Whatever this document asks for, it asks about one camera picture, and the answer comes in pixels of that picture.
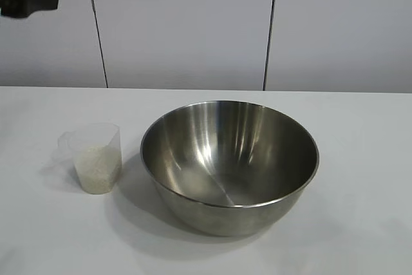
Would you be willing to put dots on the stainless steel mixing bowl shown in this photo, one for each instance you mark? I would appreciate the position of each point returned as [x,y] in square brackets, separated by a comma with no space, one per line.
[225,175]

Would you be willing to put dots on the white uncooked rice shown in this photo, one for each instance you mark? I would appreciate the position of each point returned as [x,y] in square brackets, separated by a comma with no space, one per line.
[96,168]

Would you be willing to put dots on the translucent plastic measuring cup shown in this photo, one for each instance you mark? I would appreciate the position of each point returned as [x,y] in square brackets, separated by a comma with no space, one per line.
[96,139]

